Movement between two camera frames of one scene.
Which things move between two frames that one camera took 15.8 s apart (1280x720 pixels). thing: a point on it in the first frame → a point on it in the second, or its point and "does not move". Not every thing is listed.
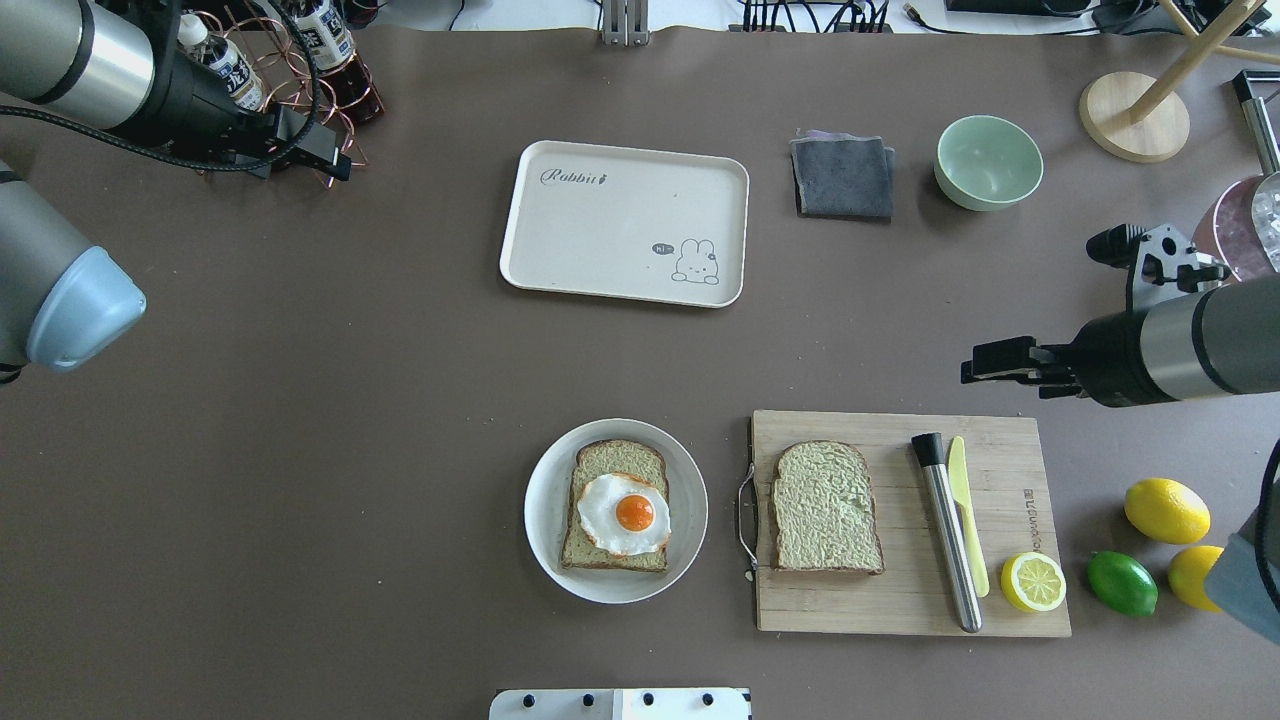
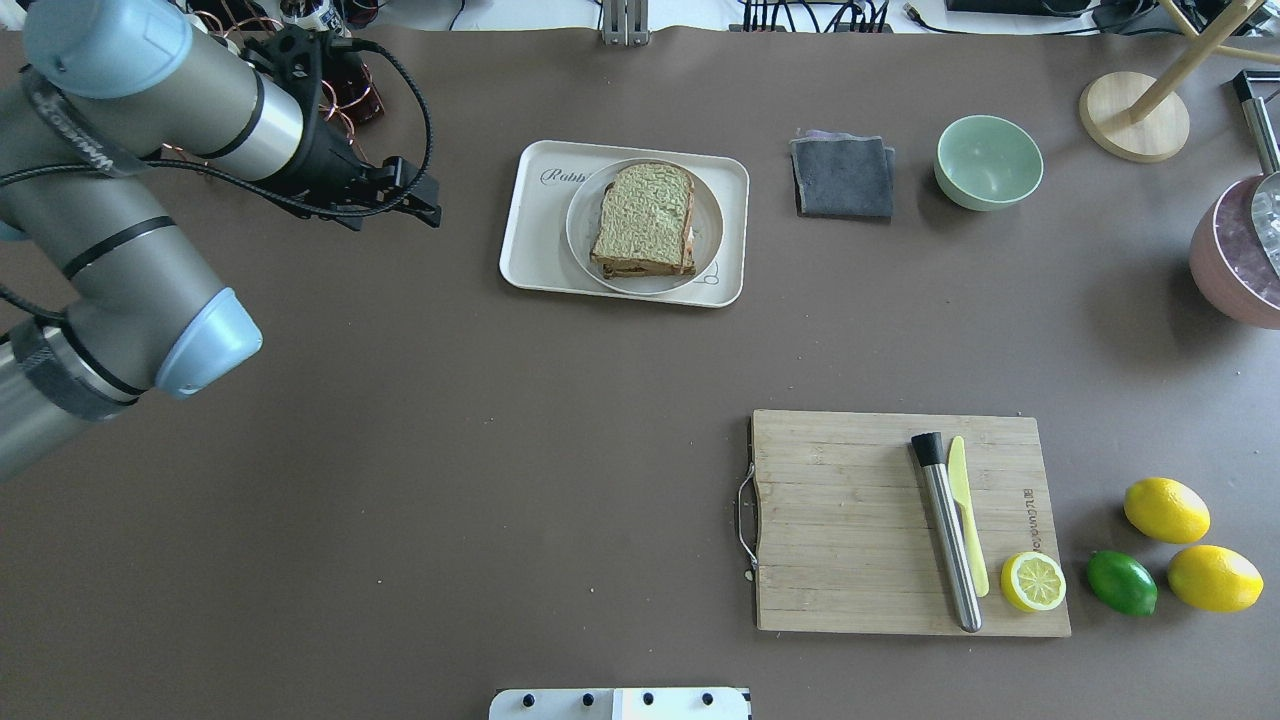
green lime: (1122, 583) does not move
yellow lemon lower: (1187, 572) does not move
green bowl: (987, 163) does not move
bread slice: (826, 514) → (644, 214)
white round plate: (616, 511) → (706, 228)
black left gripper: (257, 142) → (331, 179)
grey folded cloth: (842, 174) does not move
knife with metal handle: (929, 451) does not move
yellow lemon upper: (1168, 511) does not move
